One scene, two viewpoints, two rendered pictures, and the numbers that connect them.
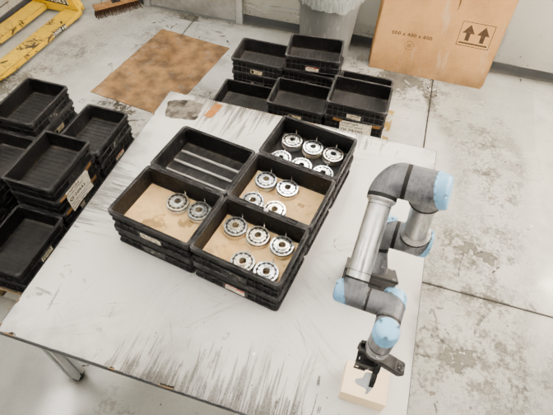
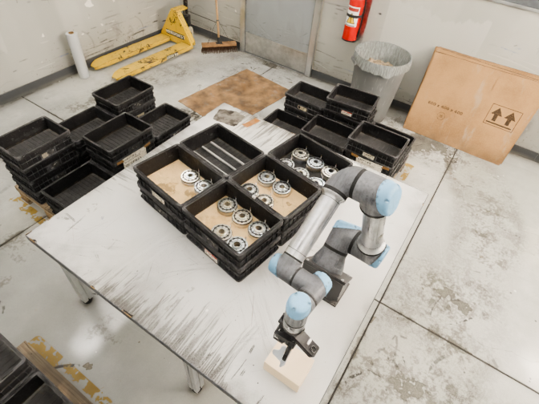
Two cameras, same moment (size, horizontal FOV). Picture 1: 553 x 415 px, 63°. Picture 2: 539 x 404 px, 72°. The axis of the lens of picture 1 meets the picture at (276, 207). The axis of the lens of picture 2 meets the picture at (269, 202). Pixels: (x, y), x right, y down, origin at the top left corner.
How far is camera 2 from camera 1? 41 cm
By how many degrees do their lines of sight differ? 11
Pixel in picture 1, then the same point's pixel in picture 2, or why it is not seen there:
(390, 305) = (312, 284)
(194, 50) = (265, 88)
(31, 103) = (126, 94)
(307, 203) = (293, 204)
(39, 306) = (62, 227)
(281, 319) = (241, 290)
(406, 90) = (430, 151)
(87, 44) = (188, 68)
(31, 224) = (95, 178)
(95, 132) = (164, 124)
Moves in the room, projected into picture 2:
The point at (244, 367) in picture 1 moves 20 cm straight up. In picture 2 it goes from (195, 318) to (191, 296)
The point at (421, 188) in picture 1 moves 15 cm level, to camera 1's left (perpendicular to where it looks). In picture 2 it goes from (366, 190) to (323, 177)
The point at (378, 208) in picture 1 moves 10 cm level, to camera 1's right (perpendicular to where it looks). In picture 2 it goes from (326, 199) to (354, 208)
